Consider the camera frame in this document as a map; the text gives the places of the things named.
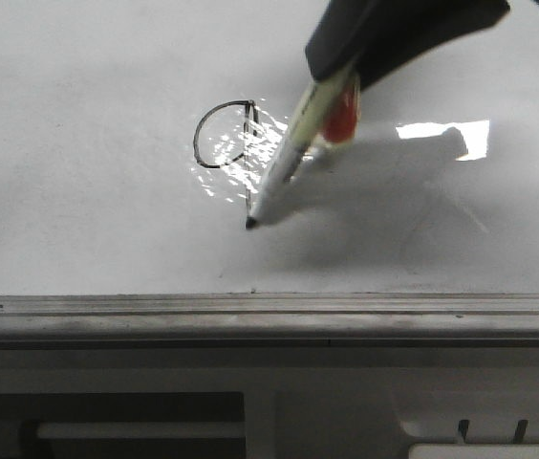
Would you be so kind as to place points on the white whiteboard marker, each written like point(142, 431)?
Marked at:
point(309, 115)

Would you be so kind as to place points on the red magnet taped to marker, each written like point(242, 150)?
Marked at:
point(340, 126)

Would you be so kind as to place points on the grey cabinet below whiteboard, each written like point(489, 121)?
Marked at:
point(270, 402)

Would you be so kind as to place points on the grey aluminium whiteboard tray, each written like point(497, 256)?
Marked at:
point(28, 321)

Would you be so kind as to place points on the white whiteboard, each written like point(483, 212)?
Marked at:
point(130, 130)

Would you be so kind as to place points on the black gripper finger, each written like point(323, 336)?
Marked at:
point(344, 31)
point(442, 22)

